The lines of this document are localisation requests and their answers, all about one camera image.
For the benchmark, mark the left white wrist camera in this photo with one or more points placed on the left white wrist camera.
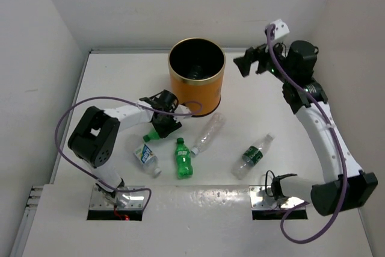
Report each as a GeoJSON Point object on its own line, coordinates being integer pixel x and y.
{"type": "Point", "coordinates": [184, 112]}

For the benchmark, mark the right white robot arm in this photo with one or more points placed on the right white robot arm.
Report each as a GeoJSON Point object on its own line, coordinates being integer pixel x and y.
{"type": "Point", "coordinates": [311, 108]}

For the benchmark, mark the metal base plate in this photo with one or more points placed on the metal base plate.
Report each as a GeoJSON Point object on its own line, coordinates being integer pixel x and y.
{"type": "Point", "coordinates": [101, 201]}
{"type": "Point", "coordinates": [261, 201]}

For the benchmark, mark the green Sprite bottle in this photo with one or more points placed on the green Sprite bottle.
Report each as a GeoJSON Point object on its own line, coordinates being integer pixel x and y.
{"type": "Point", "coordinates": [183, 159]}

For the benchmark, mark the orange cylindrical bin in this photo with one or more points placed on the orange cylindrical bin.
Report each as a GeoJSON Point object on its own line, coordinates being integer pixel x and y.
{"type": "Point", "coordinates": [201, 96]}

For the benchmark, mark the large clear crushed bottle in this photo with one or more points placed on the large clear crushed bottle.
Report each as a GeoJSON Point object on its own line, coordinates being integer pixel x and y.
{"type": "Point", "coordinates": [197, 72]}

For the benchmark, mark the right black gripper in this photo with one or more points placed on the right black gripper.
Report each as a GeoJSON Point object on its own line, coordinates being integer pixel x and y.
{"type": "Point", "coordinates": [260, 55]}

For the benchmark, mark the clear bottle white blue label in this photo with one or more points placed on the clear bottle white blue label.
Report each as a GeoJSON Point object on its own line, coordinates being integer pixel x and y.
{"type": "Point", "coordinates": [148, 160]}

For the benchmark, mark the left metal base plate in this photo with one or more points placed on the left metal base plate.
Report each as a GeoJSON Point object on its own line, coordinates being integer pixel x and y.
{"type": "Point", "coordinates": [101, 201]}

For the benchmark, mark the green bottle sideways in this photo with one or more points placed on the green bottle sideways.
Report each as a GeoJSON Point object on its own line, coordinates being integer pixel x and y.
{"type": "Point", "coordinates": [151, 136]}

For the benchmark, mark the clear bottle dark green label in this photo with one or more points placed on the clear bottle dark green label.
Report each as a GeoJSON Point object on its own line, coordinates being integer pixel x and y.
{"type": "Point", "coordinates": [254, 153]}

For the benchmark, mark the clear ribbed bottle white cap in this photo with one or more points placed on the clear ribbed bottle white cap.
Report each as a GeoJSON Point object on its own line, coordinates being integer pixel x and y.
{"type": "Point", "coordinates": [208, 133]}

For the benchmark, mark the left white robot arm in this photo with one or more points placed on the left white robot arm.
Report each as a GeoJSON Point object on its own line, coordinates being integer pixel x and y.
{"type": "Point", "coordinates": [95, 135]}

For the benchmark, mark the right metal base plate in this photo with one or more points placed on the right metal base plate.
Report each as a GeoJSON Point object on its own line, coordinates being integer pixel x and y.
{"type": "Point", "coordinates": [261, 201]}

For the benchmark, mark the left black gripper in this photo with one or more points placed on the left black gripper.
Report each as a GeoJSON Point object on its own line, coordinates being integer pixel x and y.
{"type": "Point", "coordinates": [164, 130]}

